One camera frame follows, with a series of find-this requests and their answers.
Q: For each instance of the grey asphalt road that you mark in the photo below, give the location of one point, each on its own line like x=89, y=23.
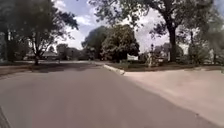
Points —
x=83, y=100

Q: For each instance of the spreading dark tree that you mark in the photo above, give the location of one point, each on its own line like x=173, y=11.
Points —
x=36, y=50

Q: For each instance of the tall thick-trunked tree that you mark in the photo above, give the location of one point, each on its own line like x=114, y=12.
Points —
x=172, y=43

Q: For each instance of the lamp post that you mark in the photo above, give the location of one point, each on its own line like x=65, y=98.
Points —
x=152, y=55

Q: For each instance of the low building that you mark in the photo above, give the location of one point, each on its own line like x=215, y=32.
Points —
x=50, y=55

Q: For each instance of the clump of round trees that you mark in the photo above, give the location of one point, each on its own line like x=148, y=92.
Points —
x=113, y=43

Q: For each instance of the pale concrete driveway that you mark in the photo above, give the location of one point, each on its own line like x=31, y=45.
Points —
x=186, y=90

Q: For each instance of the concrete kerb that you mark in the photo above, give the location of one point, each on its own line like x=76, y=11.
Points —
x=115, y=69

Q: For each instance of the grass strip under trees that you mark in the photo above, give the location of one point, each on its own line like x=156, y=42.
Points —
x=146, y=66

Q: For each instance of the shaded grass verge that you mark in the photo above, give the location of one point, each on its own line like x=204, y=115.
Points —
x=50, y=67

